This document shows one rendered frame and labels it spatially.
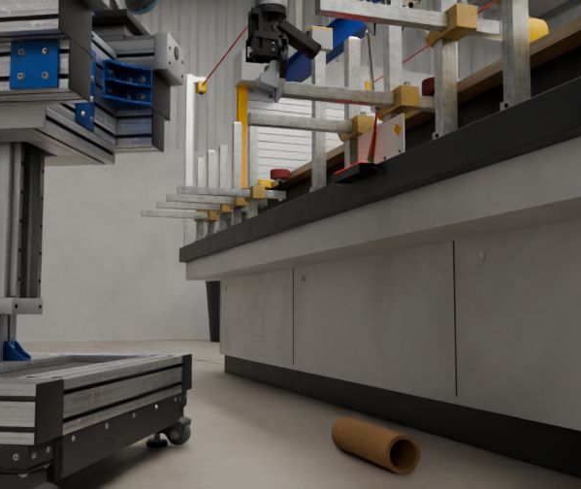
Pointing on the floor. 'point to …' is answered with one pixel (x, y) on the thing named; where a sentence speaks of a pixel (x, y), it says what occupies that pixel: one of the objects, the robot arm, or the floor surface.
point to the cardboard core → (376, 444)
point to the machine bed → (453, 326)
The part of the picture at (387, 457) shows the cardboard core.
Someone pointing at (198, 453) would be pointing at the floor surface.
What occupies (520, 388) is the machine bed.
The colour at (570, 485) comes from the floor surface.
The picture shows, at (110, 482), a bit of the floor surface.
